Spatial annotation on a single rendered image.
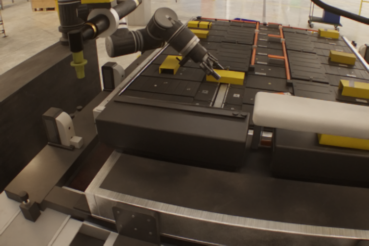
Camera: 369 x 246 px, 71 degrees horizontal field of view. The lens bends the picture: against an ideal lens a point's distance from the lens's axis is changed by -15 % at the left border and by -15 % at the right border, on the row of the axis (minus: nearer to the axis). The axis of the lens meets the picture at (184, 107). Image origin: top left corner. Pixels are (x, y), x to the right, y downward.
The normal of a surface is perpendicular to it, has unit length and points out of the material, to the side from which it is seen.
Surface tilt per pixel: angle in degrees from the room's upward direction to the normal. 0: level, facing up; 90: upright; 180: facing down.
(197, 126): 0
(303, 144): 0
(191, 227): 90
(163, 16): 49
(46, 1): 90
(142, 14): 90
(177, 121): 0
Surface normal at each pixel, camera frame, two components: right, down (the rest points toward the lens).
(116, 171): 0.00, -0.87
